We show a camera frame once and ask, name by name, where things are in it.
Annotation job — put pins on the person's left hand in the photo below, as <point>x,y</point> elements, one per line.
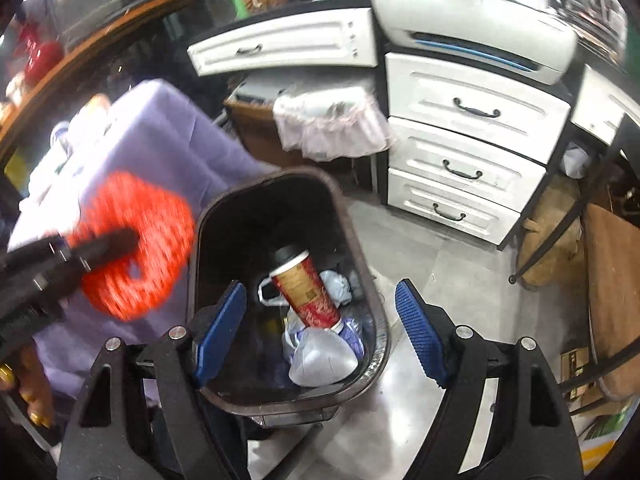
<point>30,380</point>

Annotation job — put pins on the red bottle with black lid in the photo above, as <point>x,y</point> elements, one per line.
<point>305,290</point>

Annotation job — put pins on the tan paper bag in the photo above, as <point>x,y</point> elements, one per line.
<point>550,235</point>

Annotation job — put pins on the purple wrapper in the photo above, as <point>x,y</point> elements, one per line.
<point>353,335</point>

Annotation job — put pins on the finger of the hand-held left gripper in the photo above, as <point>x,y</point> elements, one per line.
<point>105,247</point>

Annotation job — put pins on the wooden counter shelf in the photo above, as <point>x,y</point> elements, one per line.
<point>100,45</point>

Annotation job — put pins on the purple floral tablecloth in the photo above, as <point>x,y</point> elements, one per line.
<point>150,135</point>

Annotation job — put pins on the white plastic bag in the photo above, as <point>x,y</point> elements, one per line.
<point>320,360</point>

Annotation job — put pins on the white printer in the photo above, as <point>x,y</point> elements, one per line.
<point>470,25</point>

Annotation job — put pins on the white drawer cabinet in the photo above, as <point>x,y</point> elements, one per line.
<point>465,160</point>

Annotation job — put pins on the white plastic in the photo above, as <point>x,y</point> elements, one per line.
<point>335,287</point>

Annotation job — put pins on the red vase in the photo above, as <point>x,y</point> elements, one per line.
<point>45,57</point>

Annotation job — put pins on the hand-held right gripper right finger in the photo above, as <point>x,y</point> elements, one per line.
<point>420,330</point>

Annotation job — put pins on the white vanity drawer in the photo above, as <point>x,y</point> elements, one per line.
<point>605,105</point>
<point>285,42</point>

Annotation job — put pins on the cardboard box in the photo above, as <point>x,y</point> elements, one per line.
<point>585,375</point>

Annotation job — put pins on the black frame wooden chair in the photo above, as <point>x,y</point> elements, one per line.
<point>615,285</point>

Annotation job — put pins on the dark trash bin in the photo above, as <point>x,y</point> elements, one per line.
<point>240,220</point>

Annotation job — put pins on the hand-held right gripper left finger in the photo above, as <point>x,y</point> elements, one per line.
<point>220,330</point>

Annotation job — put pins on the orange foam fruit net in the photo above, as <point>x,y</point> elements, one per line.
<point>150,210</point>

